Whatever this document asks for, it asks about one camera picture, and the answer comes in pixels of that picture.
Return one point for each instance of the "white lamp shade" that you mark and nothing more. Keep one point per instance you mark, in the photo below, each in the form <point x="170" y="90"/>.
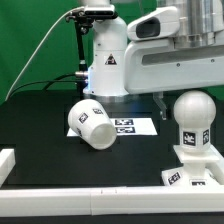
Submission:
<point x="88" y="109"/>

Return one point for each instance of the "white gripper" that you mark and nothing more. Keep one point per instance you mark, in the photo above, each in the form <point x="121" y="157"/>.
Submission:
<point x="175" y="47"/>

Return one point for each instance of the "white lamp base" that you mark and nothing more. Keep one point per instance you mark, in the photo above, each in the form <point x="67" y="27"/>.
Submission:
<point x="205" y="168"/>

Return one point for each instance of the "black camera on stand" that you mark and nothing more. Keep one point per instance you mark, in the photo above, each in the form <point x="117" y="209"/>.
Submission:
<point x="83" y="18"/>

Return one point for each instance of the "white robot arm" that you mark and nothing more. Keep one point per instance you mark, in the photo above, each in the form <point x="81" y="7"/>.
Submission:
<point x="110" y="40"/>

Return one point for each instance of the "white left border block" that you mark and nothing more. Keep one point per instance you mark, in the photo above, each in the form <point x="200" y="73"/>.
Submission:
<point x="7" y="162"/>

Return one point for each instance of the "white marker sheet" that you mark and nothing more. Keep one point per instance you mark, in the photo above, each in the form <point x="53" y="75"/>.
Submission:
<point x="133" y="127"/>

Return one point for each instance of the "white lamp bulb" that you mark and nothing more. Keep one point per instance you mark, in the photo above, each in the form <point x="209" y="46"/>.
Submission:
<point x="194" y="111"/>

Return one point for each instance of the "white front border rail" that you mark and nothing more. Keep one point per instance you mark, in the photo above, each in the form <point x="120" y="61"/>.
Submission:
<point x="115" y="200"/>

